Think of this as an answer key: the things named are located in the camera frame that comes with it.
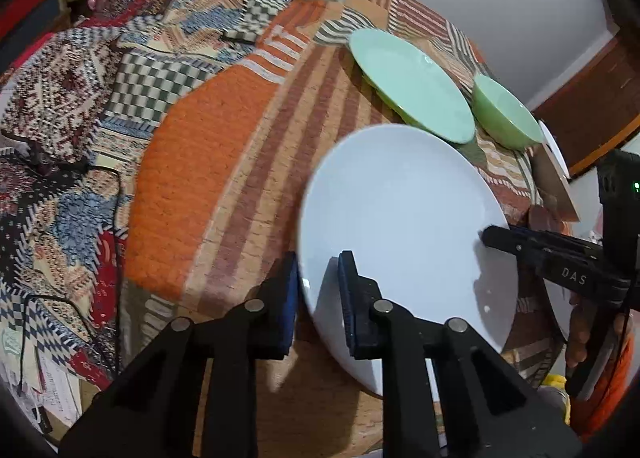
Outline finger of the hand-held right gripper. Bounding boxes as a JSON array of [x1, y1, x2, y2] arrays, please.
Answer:
[[520, 250, 635, 310], [481, 225, 608, 265]]

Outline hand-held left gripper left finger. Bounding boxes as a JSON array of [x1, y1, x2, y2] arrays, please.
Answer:
[[57, 253, 301, 458]]

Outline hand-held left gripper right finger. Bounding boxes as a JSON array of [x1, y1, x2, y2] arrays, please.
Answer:
[[338, 250, 583, 458]]

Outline white bowl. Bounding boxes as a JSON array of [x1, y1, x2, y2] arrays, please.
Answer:
[[530, 120, 582, 224]]

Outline white plate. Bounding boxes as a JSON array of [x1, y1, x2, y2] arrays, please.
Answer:
[[298, 123, 519, 399]]

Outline green plate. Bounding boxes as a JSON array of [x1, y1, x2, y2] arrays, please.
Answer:
[[348, 28, 476, 144]]

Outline person's right hand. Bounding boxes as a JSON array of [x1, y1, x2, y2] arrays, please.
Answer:
[[565, 294, 598, 370]]

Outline wooden door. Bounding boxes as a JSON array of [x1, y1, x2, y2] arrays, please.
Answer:
[[532, 34, 640, 178]]

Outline orange clothing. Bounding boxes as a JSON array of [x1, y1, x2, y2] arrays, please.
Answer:
[[570, 340, 637, 441]]

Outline green bowl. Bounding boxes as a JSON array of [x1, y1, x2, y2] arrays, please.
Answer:
[[471, 73, 546, 151]]

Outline orange striped patchwork quilt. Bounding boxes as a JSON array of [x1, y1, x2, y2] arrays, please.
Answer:
[[124, 0, 568, 458]]

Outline white printed papers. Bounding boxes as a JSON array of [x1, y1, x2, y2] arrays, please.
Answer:
[[0, 325, 85, 441]]

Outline blue red patterned quilt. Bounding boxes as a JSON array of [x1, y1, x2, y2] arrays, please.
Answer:
[[0, 0, 321, 391]]

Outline black cable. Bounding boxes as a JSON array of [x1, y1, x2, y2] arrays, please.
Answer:
[[0, 135, 125, 375], [15, 294, 93, 396]]

